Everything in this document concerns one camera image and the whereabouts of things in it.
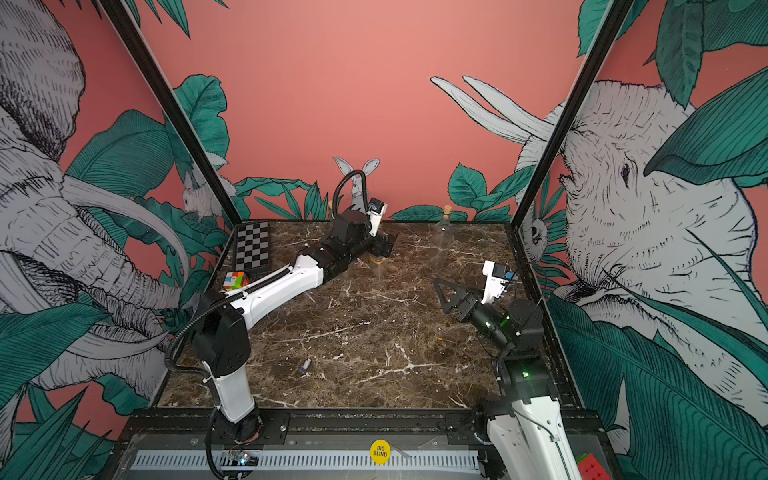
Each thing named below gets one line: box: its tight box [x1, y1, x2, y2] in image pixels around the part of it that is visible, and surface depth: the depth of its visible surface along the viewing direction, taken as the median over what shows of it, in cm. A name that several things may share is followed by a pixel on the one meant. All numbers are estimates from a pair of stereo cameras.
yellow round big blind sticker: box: [370, 439, 392, 465], surface depth 72 cm
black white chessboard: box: [236, 220, 269, 272], surface depth 110 cm
